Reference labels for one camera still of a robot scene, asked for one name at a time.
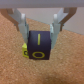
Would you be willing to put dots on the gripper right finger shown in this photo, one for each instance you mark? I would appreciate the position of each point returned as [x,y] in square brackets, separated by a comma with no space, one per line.
[58,22]

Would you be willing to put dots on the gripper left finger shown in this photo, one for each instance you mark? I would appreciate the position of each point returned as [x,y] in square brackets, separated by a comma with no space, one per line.
[21,25]

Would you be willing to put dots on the purple block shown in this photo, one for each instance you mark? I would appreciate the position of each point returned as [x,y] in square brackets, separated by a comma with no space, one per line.
[39,46]

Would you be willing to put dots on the yellow block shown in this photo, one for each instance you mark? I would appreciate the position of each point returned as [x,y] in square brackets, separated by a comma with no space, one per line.
[24,50]

